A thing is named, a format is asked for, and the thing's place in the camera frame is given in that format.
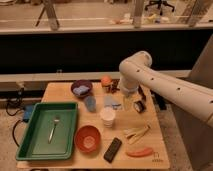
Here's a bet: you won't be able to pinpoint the black office chair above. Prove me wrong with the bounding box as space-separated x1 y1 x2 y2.
145 0 175 16

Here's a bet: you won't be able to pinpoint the black remote control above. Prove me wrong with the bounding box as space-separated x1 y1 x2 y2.
103 137 122 163

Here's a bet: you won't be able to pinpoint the light blue towel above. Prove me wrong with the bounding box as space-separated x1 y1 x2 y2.
104 95 122 110

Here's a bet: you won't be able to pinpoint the orange plastic bowl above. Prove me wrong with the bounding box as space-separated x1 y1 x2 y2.
74 125 101 153

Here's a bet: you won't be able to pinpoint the white paper cup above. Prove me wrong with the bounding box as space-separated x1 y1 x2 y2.
100 107 116 127

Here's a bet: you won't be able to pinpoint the orange toy fruit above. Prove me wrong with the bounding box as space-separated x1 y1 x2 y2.
101 75 112 87

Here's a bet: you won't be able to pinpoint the purple toy grapes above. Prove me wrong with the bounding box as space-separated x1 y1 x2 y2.
108 79 119 93

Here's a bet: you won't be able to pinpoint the green plastic tray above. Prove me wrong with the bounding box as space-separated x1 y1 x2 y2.
16 102 78 161

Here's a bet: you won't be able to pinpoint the blue power box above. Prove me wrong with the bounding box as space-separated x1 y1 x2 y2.
23 105 34 122

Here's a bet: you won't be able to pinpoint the purple bowl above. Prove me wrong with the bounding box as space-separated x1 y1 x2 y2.
71 80 93 98

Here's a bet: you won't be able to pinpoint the blue sponge in bowl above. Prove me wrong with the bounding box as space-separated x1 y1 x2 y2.
73 85 89 95

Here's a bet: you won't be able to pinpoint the metal spoon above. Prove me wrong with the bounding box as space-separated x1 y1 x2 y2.
48 117 60 144

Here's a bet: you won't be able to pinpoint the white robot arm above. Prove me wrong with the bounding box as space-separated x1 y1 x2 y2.
119 51 213 128

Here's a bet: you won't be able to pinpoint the blue plastic cup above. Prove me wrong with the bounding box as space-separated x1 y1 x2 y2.
84 96 96 112

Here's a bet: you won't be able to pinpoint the black cable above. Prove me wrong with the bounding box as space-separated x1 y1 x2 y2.
4 87 26 148

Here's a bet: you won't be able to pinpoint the orange toy carrot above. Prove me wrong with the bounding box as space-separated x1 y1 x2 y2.
126 147 154 157

